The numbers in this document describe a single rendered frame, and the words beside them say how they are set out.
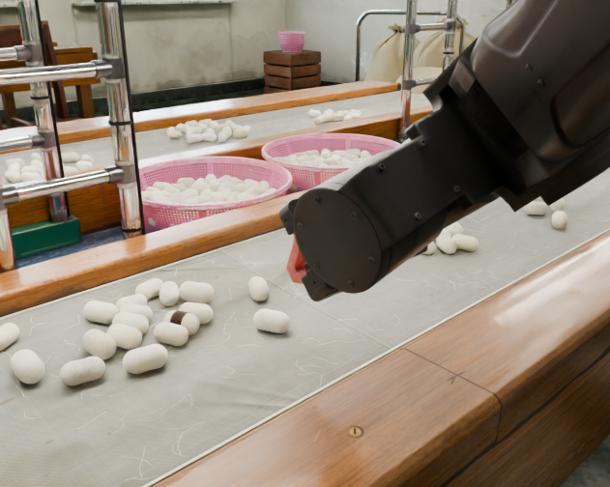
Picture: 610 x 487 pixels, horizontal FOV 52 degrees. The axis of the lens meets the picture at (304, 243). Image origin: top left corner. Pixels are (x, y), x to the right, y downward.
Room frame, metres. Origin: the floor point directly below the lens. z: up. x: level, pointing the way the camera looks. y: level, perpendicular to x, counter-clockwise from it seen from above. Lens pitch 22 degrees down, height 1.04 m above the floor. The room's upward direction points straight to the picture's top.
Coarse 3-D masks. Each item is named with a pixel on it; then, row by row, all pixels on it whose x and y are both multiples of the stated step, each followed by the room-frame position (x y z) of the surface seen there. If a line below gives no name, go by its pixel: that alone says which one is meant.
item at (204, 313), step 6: (186, 306) 0.53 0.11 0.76; (192, 306) 0.53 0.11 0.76; (198, 306) 0.53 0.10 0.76; (204, 306) 0.53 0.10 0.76; (192, 312) 0.52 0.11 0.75; (198, 312) 0.52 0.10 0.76; (204, 312) 0.52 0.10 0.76; (210, 312) 0.53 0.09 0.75; (198, 318) 0.52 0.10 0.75; (204, 318) 0.52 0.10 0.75; (210, 318) 0.53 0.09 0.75
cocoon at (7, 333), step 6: (6, 324) 0.50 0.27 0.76; (12, 324) 0.50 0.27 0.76; (0, 330) 0.48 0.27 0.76; (6, 330) 0.49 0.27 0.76; (12, 330) 0.49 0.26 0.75; (18, 330) 0.50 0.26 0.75; (0, 336) 0.48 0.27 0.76; (6, 336) 0.48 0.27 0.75; (12, 336) 0.49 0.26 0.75; (0, 342) 0.48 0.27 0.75; (6, 342) 0.48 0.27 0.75; (12, 342) 0.49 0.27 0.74; (0, 348) 0.47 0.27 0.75
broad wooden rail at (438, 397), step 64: (576, 256) 0.64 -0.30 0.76; (512, 320) 0.49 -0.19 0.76; (576, 320) 0.49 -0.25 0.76; (384, 384) 0.39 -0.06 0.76; (448, 384) 0.39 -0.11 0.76; (512, 384) 0.40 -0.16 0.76; (576, 384) 0.47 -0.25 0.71; (256, 448) 0.32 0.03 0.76; (320, 448) 0.32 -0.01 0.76; (384, 448) 0.32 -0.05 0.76; (448, 448) 0.33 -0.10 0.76; (512, 448) 0.40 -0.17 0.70; (576, 448) 0.49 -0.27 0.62
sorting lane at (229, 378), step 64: (576, 192) 0.95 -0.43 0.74; (256, 256) 0.69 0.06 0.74; (448, 256) 0.69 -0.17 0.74; (512, 256) 0.69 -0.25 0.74; (0, 320) 0.54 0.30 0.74; (64, 320) 0.54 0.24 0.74; (320, 320) 0.54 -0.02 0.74; (384, 320) 0.54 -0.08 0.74; (448, 320) 0.53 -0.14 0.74; (0, 384) 0.43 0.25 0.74; (64, 384) 0.43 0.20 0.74; (128, 384) 0.43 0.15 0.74; (192, 384) 0.43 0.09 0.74; (256, 384) 0.43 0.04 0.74; (320, 384) 0.43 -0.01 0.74; (0, 448) 0.35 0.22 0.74; (64, 448) 0.35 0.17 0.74; (128, 448) 0.35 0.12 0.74; (192, 448) 0.35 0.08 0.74
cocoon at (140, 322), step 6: (120, 312) 0.51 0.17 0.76; (126, 312) 0.51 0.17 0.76; (114, 318) 0.51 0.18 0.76; (120, 318) 0.51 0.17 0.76; (126, 318) 0.51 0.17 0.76; (132, 318) 0.50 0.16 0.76; (138, 318) 0.50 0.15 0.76; (144, 318) 0.51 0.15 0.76; (126, 324) 0.50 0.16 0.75; (132, 324) 0.50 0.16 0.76; (138, 324) 0.50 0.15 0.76; (144, 324) 0.50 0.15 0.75; (144, 330) 0.50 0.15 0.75
